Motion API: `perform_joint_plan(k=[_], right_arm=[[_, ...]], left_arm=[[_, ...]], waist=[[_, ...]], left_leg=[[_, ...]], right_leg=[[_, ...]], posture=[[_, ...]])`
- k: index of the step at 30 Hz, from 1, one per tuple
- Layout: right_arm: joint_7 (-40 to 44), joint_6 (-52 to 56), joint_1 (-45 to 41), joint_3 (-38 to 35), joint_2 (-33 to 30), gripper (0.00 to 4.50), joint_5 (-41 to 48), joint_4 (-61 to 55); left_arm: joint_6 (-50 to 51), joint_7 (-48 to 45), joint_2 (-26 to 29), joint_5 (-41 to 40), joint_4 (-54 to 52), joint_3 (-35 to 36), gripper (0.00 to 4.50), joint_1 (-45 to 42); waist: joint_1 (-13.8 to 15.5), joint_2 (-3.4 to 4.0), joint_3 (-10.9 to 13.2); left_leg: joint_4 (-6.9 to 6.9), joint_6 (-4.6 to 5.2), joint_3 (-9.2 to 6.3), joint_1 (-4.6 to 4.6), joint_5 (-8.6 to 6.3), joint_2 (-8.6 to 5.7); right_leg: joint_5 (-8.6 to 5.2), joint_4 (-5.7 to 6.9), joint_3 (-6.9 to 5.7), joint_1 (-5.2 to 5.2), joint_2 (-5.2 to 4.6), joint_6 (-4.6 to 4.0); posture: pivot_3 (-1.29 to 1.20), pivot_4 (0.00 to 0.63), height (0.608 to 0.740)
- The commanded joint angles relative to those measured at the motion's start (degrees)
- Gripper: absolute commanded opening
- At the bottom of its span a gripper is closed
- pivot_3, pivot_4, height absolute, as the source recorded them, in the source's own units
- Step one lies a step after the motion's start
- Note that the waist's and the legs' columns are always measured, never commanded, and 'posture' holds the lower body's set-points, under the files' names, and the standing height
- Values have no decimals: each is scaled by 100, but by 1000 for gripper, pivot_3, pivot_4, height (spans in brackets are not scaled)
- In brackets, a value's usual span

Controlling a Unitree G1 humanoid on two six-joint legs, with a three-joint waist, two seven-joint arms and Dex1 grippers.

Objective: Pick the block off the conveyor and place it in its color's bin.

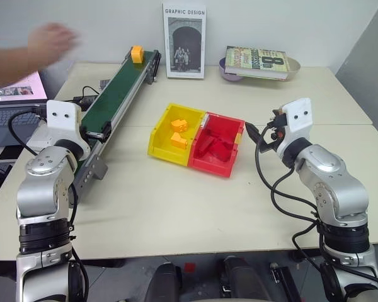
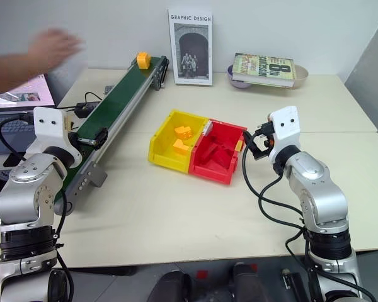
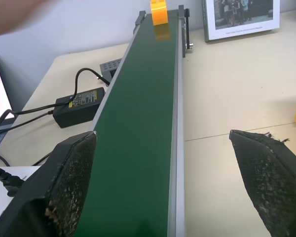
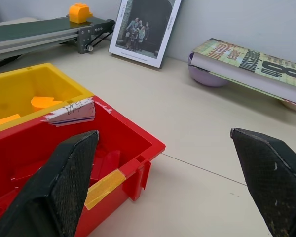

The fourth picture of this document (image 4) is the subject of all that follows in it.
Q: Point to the yellow plastic bin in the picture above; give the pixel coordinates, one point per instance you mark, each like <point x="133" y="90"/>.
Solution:
<point x="19" y="86"/>

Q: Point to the orange flat block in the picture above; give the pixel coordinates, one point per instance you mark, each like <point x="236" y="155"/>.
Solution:
<point x="5" y="120"/>

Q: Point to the conveyor belt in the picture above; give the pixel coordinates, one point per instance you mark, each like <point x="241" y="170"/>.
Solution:
<point x="37" y="30"/>

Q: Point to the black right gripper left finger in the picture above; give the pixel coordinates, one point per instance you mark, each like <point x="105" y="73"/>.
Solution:
<point x="51" y="187"/>

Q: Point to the white paper label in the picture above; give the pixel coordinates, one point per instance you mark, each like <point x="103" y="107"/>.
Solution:
<point x="74" y="113"/>

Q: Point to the green and yellow book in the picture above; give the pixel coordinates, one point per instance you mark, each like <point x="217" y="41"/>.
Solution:
<point x="251" y="66"/>

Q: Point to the orange block with studs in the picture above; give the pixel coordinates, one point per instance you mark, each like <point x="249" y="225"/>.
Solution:
<point x="80" y="13"/>

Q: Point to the cream bowl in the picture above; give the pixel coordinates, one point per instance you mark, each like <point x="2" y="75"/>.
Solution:
<point x="294" y="105"/>

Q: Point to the yellow tape strip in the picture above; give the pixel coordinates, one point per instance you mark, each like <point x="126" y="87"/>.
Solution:
<point x="104" y="188"/>

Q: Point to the red plastic bin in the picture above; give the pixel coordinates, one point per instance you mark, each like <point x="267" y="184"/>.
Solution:
<point x="128" y="138"/>

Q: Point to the purple bowl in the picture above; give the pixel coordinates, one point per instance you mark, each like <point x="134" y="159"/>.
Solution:
<point x="204" y="77"/>

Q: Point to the orange rounded block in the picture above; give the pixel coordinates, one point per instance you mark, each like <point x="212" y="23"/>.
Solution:
<point x="43" y="102"/>

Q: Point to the framed group photo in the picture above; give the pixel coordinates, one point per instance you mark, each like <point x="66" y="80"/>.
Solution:
<point x="143" y="29"/>

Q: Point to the red block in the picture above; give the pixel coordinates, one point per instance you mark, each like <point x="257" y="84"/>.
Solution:
<point x="106" y="163"/>

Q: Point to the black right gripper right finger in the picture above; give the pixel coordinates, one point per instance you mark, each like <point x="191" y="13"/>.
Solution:
<point x="269" y="177"/>

